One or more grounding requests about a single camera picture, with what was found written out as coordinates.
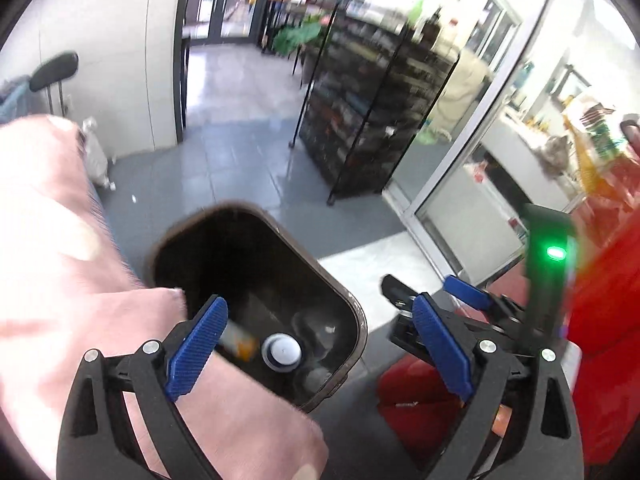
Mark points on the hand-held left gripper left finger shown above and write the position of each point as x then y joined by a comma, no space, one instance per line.
197,345

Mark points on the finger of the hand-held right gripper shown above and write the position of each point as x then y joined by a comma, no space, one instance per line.
397,292
467,292

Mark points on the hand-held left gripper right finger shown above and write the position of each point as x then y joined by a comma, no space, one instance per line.
442,345

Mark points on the orange foam net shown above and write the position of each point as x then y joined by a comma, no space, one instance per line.
240,345

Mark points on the white plastic bottle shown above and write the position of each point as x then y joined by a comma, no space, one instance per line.
282,352

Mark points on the brown trash bin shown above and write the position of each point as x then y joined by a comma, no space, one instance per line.
250,260

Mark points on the red cloth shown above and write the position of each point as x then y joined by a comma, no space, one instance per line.
610,285

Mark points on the grey fluffy object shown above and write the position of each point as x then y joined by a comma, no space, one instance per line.
555,157

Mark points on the aluminium glass door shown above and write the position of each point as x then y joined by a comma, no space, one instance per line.
450,180

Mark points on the green plastic bag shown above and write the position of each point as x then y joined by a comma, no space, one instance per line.
426,136

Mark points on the pink blanket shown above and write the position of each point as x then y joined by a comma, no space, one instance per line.
50,235

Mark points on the beige garment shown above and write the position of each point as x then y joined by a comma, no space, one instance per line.
462,90

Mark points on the white plastic bag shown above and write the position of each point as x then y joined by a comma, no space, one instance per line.
95,155

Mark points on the green potted plant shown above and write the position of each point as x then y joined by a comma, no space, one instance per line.
297,35

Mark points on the black chair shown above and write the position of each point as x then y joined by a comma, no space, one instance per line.
52,72

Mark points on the dark framed entrance door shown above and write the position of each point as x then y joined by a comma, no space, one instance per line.
225,0

